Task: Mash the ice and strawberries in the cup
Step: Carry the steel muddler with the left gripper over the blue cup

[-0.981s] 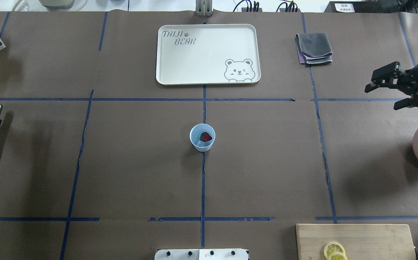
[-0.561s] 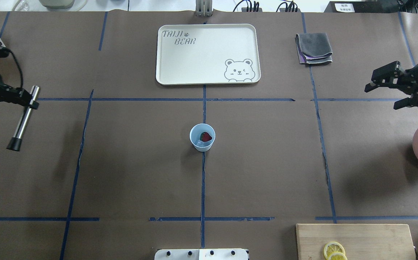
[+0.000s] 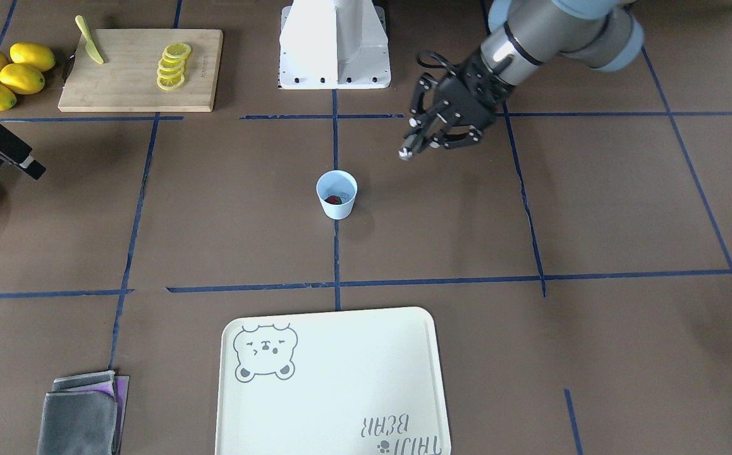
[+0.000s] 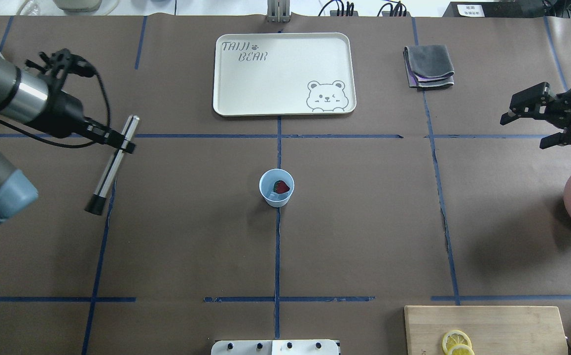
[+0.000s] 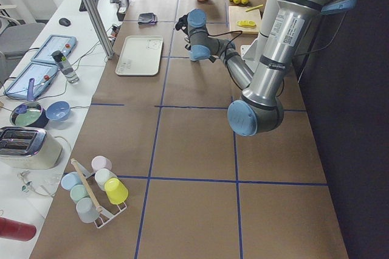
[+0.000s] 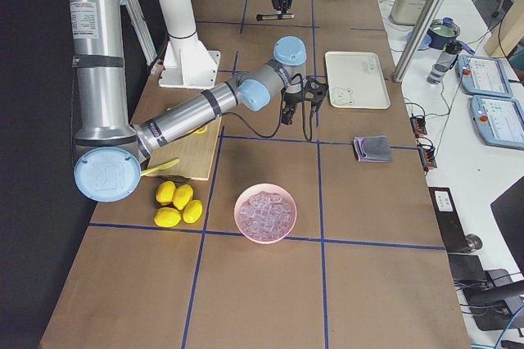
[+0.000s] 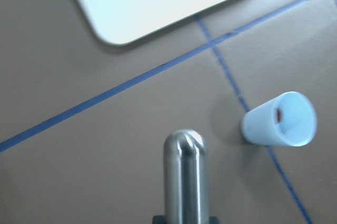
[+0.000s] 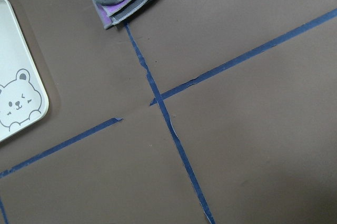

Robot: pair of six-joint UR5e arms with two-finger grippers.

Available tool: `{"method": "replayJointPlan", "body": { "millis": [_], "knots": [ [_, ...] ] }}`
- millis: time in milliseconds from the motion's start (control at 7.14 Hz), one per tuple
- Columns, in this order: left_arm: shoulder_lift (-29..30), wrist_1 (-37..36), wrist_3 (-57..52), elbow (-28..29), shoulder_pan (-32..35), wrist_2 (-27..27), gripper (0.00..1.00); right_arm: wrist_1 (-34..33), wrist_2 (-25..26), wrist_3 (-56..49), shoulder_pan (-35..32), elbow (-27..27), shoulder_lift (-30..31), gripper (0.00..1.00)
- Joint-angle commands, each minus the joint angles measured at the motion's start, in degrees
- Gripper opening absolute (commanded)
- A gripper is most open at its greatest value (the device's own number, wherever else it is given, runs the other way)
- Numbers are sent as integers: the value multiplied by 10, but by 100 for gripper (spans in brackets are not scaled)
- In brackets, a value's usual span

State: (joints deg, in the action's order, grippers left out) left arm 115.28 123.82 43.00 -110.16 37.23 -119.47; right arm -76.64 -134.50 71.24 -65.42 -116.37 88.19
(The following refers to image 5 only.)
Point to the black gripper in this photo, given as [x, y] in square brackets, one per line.
[180, 24]

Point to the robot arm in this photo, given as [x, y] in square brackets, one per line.
[260, 72]

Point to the light blue cup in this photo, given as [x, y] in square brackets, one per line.
[194, 56]

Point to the pink cup on rack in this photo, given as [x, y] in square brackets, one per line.
[100, 162]

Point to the white cup on rack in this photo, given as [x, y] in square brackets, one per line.
[102, 176]

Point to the yellow cup on rack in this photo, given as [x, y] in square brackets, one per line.
[116, 191]

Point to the blue cup on rack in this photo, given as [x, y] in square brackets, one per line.
[70, 180]

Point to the green cup on rack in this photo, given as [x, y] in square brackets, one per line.
[78, 192]

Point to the white cup rack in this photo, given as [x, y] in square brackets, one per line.
[106, 214]

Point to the grey cup on rack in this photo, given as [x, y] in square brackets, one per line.
[86, 210]

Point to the cream bear tray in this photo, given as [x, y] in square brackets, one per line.
[140, 56]

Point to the grey purple folded cloth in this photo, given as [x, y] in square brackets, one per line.
[147, 19]

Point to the wooden cutting board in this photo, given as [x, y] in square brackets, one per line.
[237, 13]

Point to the yellow lemon slices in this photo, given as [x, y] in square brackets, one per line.
[246, 23]

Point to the yellow plastic knife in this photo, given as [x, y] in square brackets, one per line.
[254, 8]

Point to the far teach pendant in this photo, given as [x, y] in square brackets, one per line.
[63, 43]

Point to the clear water bottle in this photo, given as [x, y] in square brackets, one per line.
[64, 66]

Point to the black computer mouse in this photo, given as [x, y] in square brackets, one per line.
[64, 22]

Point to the blue bowl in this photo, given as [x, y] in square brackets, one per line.
[58, 111]

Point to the dark blue saucepan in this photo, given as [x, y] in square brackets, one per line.
[30, 113]

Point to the cream toaster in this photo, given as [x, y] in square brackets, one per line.
[29, 148]

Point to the red bottle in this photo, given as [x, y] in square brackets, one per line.
[15, 230]

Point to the white pedestal column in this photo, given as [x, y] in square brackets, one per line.
[256, 49]

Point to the aluminium frame post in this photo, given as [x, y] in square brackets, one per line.
[97, 23]

